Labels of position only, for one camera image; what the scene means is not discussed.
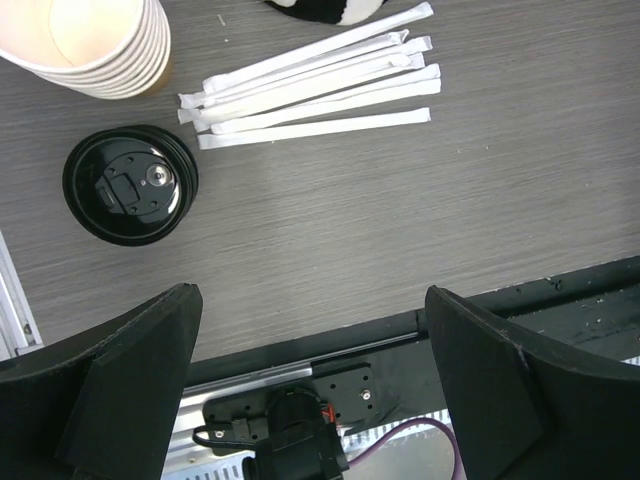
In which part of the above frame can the white wrapped straw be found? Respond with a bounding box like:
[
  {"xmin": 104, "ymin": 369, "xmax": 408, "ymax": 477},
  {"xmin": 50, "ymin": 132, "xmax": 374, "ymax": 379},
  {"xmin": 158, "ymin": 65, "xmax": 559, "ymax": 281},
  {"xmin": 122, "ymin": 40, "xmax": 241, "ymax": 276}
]
[
  {"xmin": 178, "ymin": 29, "xmax": 409, "ymax": 109},
  {"xmin": 203, "ymin": 1, "xmax": 434, "ymax": 93},
  {"xmin": 178, "ymin": 53, "xmax": 425, "ymax": 125},
  {"xmin": 210, "ymin": 63, "xmax": 441, "ymax": 134},
  {"xmin": 197, "ymin": 108, "xmax": 431, "ymax": 150},
  {"xmin": 177, "ymin": 32, "xmax": 433, "ymax": 124}
]

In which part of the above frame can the stack of paper cups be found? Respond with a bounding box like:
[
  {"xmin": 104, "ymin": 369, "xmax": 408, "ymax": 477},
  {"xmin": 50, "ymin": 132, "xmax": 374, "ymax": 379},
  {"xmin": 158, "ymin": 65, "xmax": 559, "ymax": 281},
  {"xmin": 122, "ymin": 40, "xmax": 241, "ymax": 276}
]
[{"xmin": 1, "ymin": 0, "xmax": 172, "ymax": 100}]

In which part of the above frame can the stack of black lids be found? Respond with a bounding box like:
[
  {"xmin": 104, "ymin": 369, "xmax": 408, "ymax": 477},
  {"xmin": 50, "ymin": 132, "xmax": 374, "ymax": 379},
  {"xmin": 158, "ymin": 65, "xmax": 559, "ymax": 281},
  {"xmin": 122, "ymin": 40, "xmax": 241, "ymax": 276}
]
[{"xmin": 62, "ymin": 125, "xmax": 199, "ymax": 247}]

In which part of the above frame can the purple cable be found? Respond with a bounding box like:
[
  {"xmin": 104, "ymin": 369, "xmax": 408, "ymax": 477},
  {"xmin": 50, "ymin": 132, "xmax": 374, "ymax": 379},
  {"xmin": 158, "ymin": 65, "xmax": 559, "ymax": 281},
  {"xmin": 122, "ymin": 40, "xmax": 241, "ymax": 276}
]
[{"xmin": 348, "ymin": 417, "xmax": 469, "ymax": 480}]

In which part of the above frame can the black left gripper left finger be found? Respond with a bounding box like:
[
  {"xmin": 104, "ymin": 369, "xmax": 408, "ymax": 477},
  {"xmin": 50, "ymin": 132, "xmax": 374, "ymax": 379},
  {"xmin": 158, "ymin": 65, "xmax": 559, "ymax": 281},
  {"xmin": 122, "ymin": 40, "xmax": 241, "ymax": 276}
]
[{"xmin": 1, "ymin": 283, "xmax": 203, "ymax": 479}]

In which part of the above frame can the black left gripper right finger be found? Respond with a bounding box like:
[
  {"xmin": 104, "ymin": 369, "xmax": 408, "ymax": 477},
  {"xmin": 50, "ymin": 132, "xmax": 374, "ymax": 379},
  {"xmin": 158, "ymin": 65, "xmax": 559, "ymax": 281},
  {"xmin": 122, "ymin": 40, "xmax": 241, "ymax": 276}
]
[{"xmin": 425, "ymin": 286, "xmax": 639, "ymax": 479}]

